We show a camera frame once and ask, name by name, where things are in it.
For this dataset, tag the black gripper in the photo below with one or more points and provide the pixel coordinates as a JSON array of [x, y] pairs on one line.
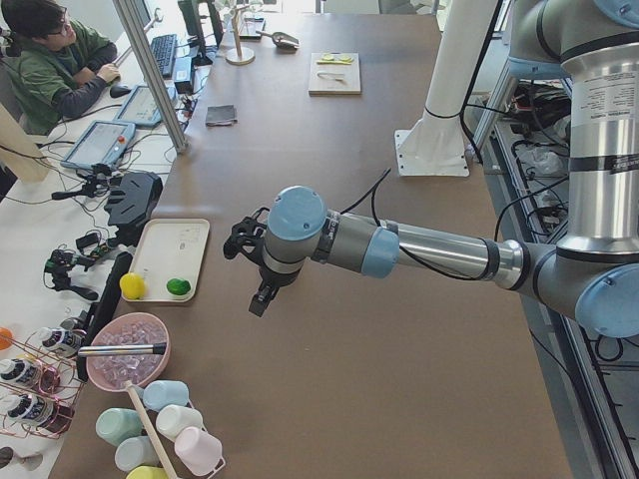
[[276, 277]]

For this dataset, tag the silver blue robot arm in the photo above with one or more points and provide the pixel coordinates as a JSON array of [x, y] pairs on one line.
[[591, 274]]

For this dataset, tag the pink bowl with ice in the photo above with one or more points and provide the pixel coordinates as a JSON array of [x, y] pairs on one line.
[[110, 373]]

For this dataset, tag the white ceramic spoon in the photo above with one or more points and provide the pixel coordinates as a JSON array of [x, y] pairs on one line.
[[335, 76]]

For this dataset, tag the green lime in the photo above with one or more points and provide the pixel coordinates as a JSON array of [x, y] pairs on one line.
[[178, 286]]

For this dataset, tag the cream rabbit tray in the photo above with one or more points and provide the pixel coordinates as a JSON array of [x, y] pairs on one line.
[[170, 248]]

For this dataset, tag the yellow lemon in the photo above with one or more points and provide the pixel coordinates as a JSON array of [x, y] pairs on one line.
[[132, 286]]

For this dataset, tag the light blue cup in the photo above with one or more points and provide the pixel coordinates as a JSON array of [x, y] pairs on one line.
[[161, 393]]

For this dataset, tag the white cup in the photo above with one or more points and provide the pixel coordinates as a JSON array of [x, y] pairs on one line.
[[173, 419]]

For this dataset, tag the black controller device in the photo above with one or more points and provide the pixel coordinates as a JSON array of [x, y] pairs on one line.
[[130, 205]]

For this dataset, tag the pink cup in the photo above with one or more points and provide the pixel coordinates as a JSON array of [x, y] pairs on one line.
[[200, 451]]

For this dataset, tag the grey folded cloth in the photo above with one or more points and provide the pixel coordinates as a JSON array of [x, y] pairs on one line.
[[223, 115]]

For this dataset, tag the mint green cup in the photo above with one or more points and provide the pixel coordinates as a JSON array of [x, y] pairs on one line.
[[115, 425]]

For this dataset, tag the pale blue cup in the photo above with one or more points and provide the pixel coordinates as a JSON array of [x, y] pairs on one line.
[[134, 452]]

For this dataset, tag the yellow cup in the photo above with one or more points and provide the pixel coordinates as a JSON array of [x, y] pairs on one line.
[[147, 472]]

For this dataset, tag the wooden cutting board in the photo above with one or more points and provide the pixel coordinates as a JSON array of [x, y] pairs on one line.
[[350, 86]]

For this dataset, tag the blue teach pendant near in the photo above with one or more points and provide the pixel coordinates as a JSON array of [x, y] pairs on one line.
[[103, 143]]

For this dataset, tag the blue teach pendant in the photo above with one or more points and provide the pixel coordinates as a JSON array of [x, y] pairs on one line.
[[140, 109], [103, 143]]

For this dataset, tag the blue teach pendant far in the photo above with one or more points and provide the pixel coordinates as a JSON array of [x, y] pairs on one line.
[[140, 109]]

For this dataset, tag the yellow plastic knife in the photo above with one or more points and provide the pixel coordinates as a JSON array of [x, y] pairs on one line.
[[334, 61]]

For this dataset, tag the metal scoop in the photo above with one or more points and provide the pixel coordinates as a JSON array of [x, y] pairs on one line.
[[282, 40]]

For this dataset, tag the black keyboard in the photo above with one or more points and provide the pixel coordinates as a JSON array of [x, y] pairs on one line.
[[163, 48]]

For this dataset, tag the black monitor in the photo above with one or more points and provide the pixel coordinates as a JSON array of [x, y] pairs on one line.
[[202, 54]]

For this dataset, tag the seated person green jacket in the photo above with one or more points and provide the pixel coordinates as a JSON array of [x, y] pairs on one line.
[[63, 68]]

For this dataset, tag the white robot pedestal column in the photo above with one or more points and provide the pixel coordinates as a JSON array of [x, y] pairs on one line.
[[469, 61]]

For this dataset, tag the copper wire bottle rack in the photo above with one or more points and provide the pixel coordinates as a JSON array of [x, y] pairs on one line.
[[39, 389]]

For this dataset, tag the aluminium frame post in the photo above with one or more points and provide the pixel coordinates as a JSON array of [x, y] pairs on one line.
[[133, 27]]

